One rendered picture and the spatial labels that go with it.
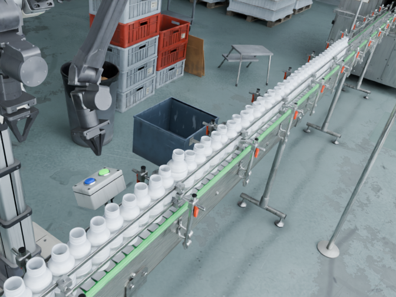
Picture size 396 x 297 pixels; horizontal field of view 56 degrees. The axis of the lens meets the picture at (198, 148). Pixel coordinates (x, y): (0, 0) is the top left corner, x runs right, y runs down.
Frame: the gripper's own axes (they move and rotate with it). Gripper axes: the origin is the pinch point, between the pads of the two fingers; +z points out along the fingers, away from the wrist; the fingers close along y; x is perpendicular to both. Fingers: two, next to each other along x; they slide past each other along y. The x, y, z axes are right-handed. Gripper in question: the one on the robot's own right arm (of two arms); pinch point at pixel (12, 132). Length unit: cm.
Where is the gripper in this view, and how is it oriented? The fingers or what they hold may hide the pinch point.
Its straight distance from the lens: 89.0
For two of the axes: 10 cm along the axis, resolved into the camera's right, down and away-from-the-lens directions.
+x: 5.4, -4.0, 7.4
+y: 8.3, 4.0, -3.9
